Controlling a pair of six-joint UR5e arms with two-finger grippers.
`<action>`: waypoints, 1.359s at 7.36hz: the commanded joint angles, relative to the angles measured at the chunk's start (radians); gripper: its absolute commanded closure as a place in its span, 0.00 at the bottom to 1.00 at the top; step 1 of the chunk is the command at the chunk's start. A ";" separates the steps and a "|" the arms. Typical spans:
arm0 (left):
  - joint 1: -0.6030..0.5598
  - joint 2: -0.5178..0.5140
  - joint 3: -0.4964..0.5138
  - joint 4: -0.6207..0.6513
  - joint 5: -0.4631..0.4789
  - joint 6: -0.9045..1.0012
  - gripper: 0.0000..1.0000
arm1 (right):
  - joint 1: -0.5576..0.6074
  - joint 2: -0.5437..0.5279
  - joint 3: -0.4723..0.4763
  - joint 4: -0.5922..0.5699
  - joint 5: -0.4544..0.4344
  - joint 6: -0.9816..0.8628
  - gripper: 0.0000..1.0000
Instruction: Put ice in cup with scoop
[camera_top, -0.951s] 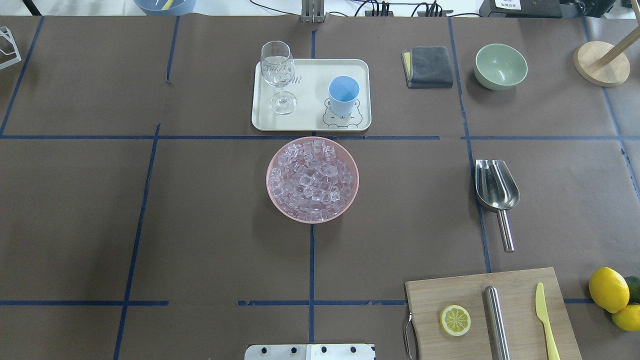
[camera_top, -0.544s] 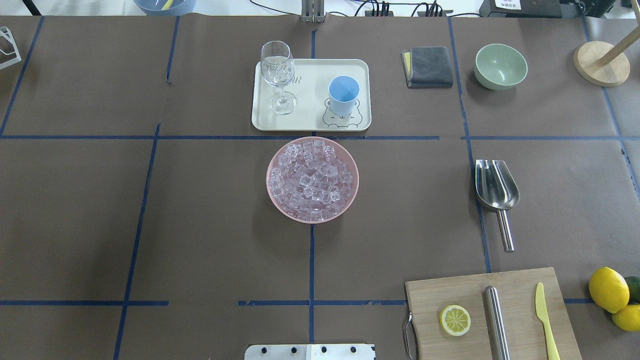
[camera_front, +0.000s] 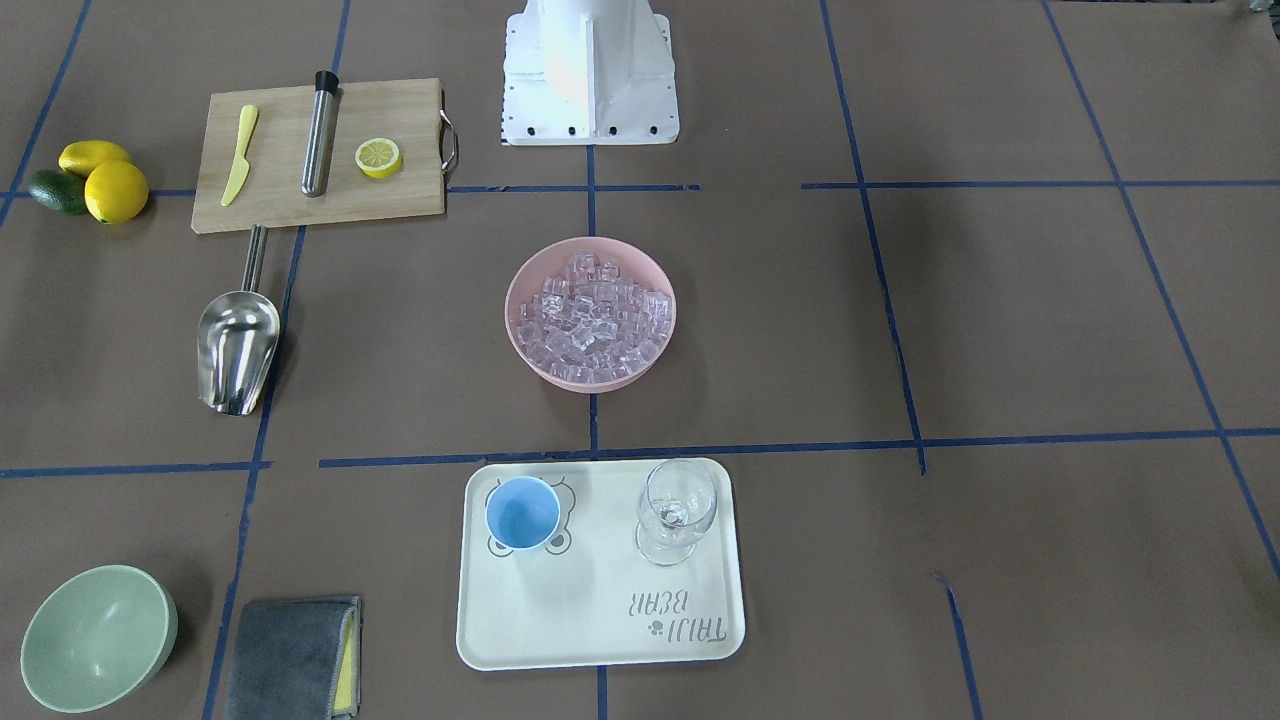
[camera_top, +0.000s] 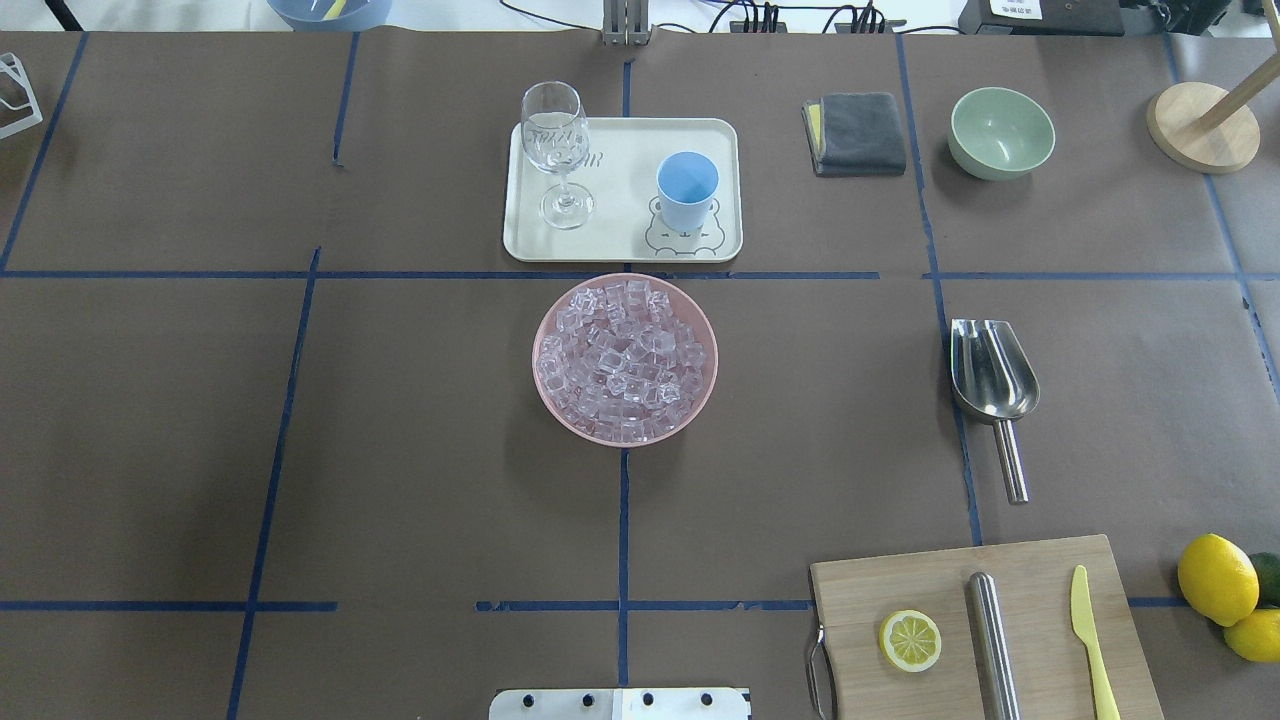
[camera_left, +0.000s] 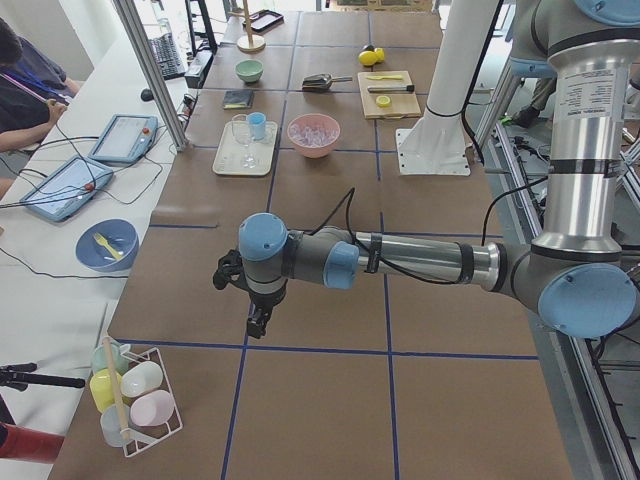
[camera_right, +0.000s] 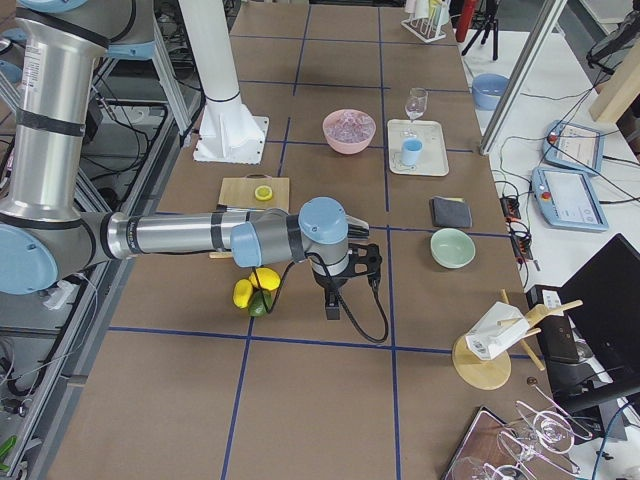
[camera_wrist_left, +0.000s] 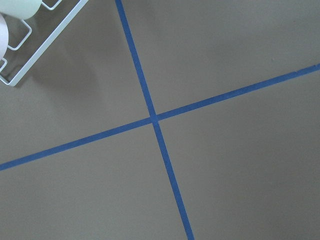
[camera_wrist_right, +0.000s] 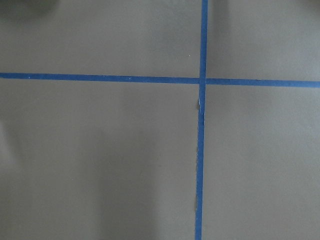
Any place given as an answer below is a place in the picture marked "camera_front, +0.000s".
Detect pink bowl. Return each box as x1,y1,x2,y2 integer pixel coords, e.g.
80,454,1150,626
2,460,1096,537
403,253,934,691
504,236,678,395

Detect steel ice scoop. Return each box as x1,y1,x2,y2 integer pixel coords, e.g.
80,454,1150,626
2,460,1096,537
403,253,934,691
196,225,282,416

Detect clear ice cubes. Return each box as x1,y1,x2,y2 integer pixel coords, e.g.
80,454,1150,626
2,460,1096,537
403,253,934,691
515,252,671,386

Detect light blue cup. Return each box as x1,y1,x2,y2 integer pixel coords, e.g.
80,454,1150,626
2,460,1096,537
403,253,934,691
484,477,562,557

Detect clear wine glass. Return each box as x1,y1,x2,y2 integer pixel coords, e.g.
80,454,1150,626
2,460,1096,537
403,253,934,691
634,457,719,568

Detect cream bear tray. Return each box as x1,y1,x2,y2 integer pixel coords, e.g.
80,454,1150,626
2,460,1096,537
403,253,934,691
456,457,748,671

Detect half lemon slice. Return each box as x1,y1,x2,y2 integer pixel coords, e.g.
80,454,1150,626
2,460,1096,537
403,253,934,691
355,137,403,179

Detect wooden cutting board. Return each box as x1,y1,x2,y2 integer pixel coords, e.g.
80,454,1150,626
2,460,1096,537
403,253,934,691
191,78,454,234

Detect steel cylinder black cap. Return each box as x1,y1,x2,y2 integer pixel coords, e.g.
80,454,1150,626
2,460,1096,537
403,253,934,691
300,70,340,199

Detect grey yellow cloth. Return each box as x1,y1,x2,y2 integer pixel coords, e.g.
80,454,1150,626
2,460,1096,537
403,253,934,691
224,596,364,719

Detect yellow plastic knife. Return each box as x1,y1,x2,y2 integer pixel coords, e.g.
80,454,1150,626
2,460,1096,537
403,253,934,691
220,104,260,208

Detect yellow lemon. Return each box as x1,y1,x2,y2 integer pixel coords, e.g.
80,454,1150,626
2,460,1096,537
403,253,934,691
84,160,150,225

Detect yellow mango fruit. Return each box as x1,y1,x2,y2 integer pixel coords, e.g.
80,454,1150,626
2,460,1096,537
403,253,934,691
58,140,133,179

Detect green avocado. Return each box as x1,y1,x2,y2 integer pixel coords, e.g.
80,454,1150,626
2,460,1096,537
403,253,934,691
27,170,88,217

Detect green bowl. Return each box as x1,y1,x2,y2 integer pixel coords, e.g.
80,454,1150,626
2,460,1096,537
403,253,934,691
20,564,178,714

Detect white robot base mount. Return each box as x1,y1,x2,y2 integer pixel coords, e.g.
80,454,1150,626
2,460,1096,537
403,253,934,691
500,1,681,147

